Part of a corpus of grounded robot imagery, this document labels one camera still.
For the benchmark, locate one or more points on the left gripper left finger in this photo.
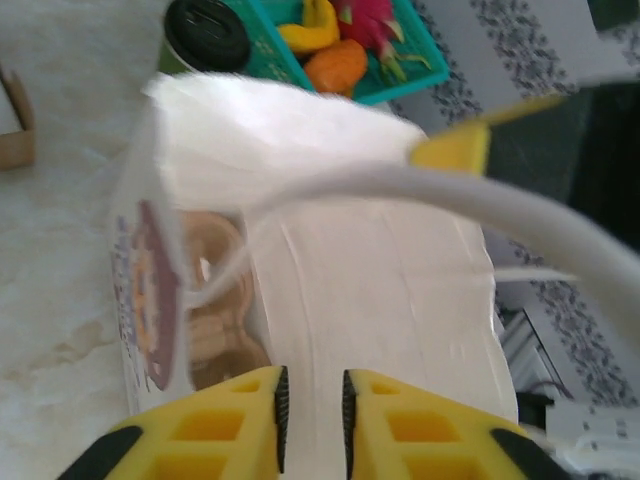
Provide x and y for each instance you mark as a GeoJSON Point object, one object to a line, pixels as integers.
{"type": "Point", "coordinates": [210, 435]}

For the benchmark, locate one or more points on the teal plastic basket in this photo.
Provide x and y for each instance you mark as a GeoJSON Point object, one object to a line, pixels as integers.
{"type": "Point", "coordinates": [265, 45]}

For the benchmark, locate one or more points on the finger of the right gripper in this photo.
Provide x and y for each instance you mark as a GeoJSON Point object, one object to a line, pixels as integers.
{"type": "Point", "coordinates": [452, 152]}
{"type": "Point", "coordinates": [525, 109]}

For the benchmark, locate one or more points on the yellow banana bunch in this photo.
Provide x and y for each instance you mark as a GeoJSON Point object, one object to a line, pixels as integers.
{"type": "Point", "coordinates": [315, 27]}

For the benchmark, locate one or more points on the black plastic cup lid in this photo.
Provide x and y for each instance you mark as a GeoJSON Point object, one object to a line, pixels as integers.
{"type": "Point", "coordinates": [210, 30]}

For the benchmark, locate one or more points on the aluminium side rail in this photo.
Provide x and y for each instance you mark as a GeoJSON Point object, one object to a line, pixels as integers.
{"type": "Point", "coordinates": [530, 345]}

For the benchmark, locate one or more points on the brown cardboard box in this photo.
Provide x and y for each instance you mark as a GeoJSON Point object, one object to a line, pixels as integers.
{"type": "Point", "coordinates": [17, 145]}

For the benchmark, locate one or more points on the orange mango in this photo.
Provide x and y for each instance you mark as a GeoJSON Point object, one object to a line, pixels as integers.
{"type": "Point", "coordinates": [337, 67]}

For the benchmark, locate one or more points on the pink dragon fruit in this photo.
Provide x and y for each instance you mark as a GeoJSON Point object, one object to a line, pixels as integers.
{"type": "Point", "coordinates": [365, 22]}

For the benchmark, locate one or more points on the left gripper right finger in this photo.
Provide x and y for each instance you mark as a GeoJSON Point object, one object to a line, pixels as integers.
{"type": "Point", "coordinates": [425, 440]}

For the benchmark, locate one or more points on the white cartoon print paper bag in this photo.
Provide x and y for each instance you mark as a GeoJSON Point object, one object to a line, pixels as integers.
{"type": "Point", "coordinates": [360, 280]}

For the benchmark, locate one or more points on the brown cardboard cup carrier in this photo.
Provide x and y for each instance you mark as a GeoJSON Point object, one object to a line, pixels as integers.
{"type": "Point", "coordinates": [220, 320]}

